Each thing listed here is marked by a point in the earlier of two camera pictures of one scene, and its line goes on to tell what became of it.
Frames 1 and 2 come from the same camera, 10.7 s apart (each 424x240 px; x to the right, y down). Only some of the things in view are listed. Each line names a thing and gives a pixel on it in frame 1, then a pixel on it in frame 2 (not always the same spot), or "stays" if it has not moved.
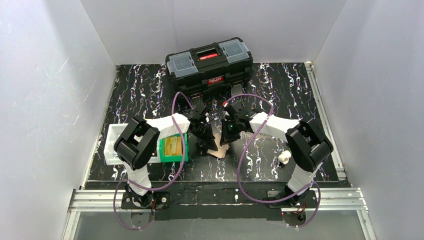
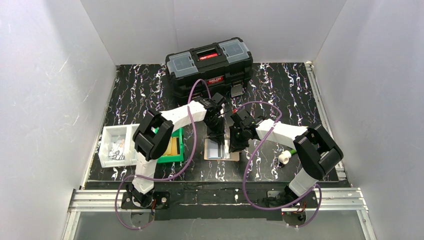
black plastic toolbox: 211,69 stays
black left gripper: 205,134 → 215,124
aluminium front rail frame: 341,200 stays
